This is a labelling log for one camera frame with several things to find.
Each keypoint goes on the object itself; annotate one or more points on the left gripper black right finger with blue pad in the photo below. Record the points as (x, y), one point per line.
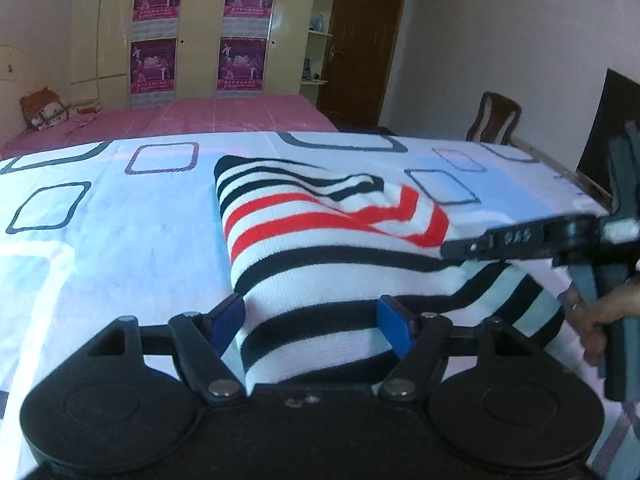
(419, 343)

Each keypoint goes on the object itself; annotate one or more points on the white patterned bed quilt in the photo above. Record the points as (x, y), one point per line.
(102, 244)

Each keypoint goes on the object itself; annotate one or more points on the pink bed sheet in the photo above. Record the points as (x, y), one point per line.
(184, 116)

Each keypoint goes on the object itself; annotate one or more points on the person's right hand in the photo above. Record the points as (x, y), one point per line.
(588, 320)

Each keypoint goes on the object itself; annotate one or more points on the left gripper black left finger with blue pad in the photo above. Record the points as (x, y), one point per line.
(200, 340)

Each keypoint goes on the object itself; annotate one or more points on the upper right purple poster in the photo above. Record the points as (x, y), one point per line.
(246, 19)

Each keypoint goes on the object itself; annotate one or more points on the cream rounded headboard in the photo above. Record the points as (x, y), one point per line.
(16, 76)

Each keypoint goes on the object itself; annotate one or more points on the lower right purple poster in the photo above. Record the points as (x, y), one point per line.
(241, 66)

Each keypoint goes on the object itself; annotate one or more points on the white red black striped sweater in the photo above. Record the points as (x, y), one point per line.
(312, 252)

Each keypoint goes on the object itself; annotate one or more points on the cream wardrobe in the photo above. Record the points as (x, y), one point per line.
(100, 48)

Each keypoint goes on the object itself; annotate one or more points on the dark wooden chair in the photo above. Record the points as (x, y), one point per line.
(496, 120)

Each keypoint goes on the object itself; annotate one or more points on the purple poster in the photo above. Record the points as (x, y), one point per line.
(241, 66)
(154, 19)
(152, 73)
(246, 19)

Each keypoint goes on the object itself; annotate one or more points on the teal gripper handle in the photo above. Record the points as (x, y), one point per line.
(619, 366)

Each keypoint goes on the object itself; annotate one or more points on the upper left purple poster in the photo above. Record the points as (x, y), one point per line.
(154, 19)

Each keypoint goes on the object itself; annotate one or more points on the cream corner shelf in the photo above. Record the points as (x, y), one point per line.
(318, 42)

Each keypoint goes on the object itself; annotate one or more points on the dark wooden door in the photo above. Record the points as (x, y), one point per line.
(358, 61)

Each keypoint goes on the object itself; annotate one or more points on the lower left purple poster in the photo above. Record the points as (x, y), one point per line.
(152, 73)

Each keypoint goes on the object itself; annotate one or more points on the orange striped cartoon pillow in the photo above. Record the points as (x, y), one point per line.
(43, 109)

